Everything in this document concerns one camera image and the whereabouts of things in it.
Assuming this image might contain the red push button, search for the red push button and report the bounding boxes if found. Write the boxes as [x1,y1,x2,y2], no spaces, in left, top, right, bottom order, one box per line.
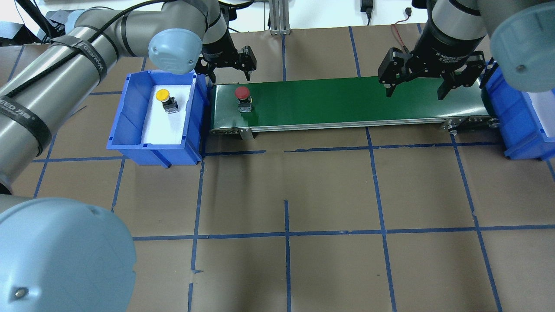
[234,86,252,113]

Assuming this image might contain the white foam pad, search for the white foam pad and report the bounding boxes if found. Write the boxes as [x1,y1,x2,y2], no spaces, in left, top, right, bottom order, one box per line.
[141,85,191,145]

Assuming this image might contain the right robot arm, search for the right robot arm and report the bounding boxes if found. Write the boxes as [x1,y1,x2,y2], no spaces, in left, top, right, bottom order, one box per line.
[378,0,555,100]

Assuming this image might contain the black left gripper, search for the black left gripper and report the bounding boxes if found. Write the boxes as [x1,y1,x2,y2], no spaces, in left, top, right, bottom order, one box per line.
[194,41,257,84]

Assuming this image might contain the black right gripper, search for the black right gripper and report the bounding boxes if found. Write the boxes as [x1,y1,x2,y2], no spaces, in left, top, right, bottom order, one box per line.
[378,47,485,100]

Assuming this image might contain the aluminium frame post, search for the aluminium frame post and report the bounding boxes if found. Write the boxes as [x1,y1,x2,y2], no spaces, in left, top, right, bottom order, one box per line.
[268,0,291,36]

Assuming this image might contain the green conveyor belt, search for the green conveyor belt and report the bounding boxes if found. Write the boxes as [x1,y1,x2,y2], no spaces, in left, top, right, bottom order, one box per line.
[210,77,501,140]

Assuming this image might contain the white foam pad right bin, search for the white foam pad right bin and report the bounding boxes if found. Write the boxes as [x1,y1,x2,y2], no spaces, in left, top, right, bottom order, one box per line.
[529,89,555,138]

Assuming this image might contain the yellow push button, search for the yellow push button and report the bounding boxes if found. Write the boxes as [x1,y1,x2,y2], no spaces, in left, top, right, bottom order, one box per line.
[155,88,179,114]

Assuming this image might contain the red wires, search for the red wires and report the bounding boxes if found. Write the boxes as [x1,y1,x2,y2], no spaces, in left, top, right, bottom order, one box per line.
[390,15,410,50]

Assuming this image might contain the black power adapter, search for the black power adapter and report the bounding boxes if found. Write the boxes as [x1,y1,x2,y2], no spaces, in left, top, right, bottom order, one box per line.
[359,0,374,14]

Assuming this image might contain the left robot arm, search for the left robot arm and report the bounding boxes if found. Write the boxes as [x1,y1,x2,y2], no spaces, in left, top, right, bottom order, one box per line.
[1,0,256,312]

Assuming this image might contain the blue bin left side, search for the blue bin left side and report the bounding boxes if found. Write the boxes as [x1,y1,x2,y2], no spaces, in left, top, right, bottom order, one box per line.
[106,70,209,168]

